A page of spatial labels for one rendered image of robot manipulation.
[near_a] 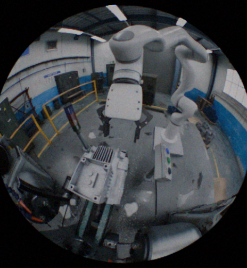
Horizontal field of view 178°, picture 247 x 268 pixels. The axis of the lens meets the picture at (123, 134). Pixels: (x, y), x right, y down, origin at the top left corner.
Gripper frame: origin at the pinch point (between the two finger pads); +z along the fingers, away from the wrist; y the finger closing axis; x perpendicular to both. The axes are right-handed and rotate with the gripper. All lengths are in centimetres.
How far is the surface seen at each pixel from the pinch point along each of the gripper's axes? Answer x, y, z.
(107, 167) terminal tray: 6.4, 1.4, 7.8
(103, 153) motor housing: -0.4, 5.9, 8.1
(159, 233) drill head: 20.4, -18.9, 22.8
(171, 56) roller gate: -445, -198, -491
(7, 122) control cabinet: 42, 309, 7
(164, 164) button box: -2.7, -17.9, 9.4
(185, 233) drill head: 23.0, -27.5, 21.2
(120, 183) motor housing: 4.4, -2.4, 16.0
